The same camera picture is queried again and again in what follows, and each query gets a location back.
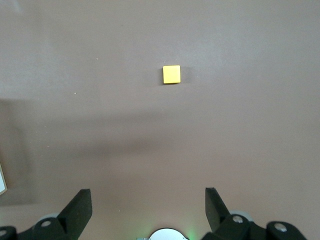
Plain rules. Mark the brown table cover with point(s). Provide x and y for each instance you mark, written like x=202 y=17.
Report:
x=100 y=125

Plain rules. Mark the yellow cube block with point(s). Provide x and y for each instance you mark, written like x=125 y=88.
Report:
x=171 y=74

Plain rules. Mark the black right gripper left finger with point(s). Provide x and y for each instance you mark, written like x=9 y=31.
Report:
x=70 y=222

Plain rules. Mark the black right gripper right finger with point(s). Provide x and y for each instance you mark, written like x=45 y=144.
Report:
x=225 y=225

